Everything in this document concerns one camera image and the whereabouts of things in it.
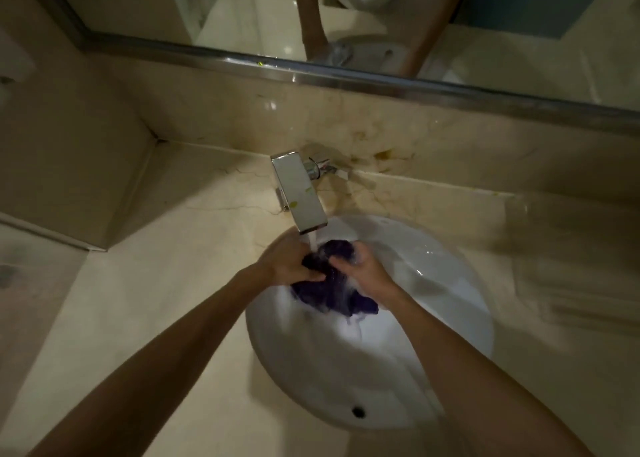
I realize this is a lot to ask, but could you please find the white round sink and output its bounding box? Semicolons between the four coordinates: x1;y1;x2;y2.
245;214;496;432

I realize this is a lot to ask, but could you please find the purple cleaning cloth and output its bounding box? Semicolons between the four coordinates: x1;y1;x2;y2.
291;239;380;318

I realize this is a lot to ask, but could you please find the person's right forearm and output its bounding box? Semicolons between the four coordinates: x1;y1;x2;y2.
382;291;596;457

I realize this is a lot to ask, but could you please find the chrome square faucet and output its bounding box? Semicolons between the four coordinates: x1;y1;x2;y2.
269;149;353;236

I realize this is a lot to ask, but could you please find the person's left forearm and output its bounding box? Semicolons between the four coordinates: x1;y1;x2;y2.
29;261;273;457

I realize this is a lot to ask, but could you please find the person's left hand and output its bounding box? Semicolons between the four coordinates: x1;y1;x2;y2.
255;231;326;288

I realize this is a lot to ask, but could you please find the beige marble countertop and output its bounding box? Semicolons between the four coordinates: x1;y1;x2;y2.
0;141;640;457

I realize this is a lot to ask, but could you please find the metal framed wall mirror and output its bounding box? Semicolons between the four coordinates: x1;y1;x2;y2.
17;0;640;138

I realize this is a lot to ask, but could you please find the person's right hand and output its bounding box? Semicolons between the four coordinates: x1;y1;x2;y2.
327;241;401;312

